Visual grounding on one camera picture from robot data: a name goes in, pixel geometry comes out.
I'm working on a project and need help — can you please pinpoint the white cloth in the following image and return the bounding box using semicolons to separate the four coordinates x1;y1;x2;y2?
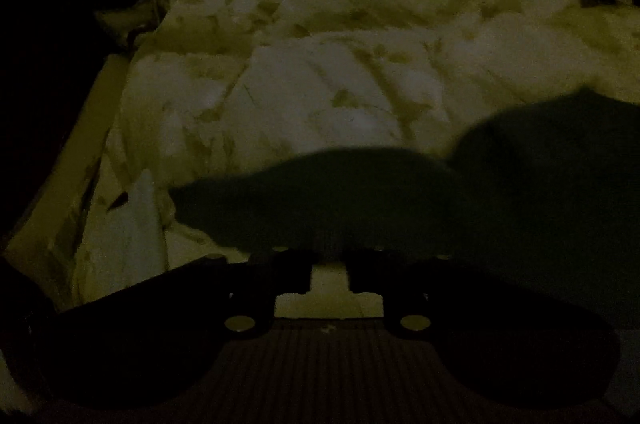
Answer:
75;169;169;301

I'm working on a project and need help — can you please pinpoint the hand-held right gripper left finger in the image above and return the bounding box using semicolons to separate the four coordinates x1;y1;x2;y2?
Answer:
165;250;315;339

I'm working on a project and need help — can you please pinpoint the leaf print blanket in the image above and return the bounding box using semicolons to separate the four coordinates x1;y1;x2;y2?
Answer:
70;0;640;320

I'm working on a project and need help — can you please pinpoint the dark green knit garment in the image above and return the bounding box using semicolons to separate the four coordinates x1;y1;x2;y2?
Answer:
170;86;640;321

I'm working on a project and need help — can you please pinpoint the pale wooden bed rail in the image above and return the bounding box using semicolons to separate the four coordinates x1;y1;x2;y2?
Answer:
0;54;132;305

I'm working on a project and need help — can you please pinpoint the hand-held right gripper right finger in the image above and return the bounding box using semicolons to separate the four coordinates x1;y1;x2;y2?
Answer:
343;248;502;341

